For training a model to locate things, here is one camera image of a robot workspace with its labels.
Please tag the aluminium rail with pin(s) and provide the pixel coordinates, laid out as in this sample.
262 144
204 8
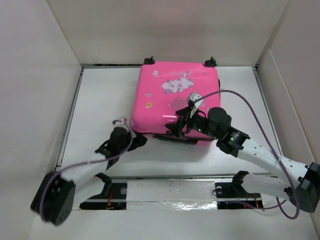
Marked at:
106 94

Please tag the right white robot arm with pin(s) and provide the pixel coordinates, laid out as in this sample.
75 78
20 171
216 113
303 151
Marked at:
292 181

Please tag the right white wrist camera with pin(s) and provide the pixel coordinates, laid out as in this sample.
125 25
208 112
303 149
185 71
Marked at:
194 102

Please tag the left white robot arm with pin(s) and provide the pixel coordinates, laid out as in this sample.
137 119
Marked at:
56 195

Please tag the pink kids suitcase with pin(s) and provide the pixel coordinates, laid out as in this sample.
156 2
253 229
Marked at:
163 88

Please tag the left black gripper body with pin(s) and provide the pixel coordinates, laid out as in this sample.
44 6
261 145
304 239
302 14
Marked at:
137 142

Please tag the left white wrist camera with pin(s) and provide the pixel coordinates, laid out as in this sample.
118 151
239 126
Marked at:
121 122

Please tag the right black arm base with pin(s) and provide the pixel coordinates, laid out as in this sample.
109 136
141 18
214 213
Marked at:
230 197

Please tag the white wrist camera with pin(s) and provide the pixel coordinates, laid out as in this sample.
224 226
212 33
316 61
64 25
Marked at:
194 102
121 122

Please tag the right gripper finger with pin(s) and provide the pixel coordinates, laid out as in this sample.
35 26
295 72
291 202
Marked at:
185 112
176 128

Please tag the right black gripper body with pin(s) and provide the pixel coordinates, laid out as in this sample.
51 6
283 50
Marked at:
199 124

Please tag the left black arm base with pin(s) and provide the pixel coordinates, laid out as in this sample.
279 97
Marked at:
112 198

